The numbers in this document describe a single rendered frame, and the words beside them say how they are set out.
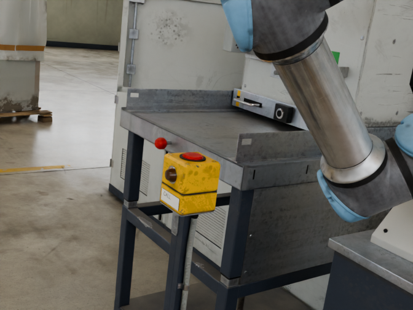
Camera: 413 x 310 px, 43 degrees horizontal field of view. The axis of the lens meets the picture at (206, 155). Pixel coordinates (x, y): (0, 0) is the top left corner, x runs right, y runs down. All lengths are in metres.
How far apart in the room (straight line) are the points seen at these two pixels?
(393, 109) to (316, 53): 0.87
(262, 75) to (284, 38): 1.02
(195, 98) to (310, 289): 0.83
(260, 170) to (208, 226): 1.30
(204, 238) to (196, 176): 1.57
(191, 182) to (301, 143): 0.44
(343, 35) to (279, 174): 0.47
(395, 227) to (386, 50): 0.58
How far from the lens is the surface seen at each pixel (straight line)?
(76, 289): 2.32
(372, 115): 1.55
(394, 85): 1.60
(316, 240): 1.47
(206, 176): 0.97
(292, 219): 1.37
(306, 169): 1.31
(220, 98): 1.82
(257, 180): 1.21
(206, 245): 2.50
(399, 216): 1.16
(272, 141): 1.25
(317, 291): 2.03
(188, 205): 0.97
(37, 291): 2.31
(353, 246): 1.11
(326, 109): 0.83
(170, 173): 0.96
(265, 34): 0.73
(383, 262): 1.07
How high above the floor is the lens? 1.16
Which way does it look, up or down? 15 degrees down
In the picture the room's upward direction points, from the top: 7 degrees clockwise
